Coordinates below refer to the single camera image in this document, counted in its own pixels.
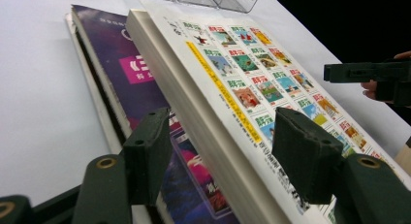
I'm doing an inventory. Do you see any white board sheet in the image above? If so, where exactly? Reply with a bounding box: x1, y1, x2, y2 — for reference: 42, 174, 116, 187
0, 0, 411, 208

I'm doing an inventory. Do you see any clear acrylic book stand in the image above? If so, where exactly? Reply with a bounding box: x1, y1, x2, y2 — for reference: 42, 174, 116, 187
122, 0, 265, 15

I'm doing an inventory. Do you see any thick white book picture-grid cover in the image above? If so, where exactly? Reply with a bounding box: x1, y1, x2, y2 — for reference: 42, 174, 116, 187
125, 9, 411, 224

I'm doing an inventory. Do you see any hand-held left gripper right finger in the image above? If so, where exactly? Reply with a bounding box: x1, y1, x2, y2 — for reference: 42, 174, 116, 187
271, 107, 344, 205

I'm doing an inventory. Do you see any purple book with pink label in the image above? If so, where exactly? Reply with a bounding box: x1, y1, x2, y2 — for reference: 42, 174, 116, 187
65, 13, 125, 155
71, 4, 240, 224

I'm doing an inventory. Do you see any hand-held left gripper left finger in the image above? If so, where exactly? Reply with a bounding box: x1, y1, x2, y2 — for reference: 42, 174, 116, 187
122, 107, 173, 207

